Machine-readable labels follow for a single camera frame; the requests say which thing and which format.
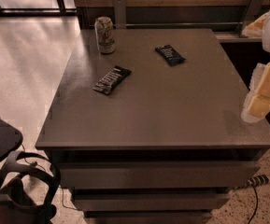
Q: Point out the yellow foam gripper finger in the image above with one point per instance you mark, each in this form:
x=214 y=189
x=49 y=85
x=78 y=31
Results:
x=257 y=101

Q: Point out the dark blue rxbar wrapper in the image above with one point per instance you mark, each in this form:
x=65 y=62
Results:
x=171 y=56

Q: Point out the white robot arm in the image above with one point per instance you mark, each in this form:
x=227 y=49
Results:
x=260 y=28

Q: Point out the grey drawer cabinet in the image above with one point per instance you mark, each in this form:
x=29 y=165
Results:
x=167 y=145

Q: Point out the black snack bar wrapper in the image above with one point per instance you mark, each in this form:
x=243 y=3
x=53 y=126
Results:
x=111 y=80

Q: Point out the white soda can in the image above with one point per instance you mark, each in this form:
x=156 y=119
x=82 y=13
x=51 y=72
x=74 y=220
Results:
x=104 y=32

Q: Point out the black vr headset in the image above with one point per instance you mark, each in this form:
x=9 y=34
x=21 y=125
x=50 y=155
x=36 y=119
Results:
x=12 y=193

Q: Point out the grey metal wall rail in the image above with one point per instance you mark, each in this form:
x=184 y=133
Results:
x=228 y=19

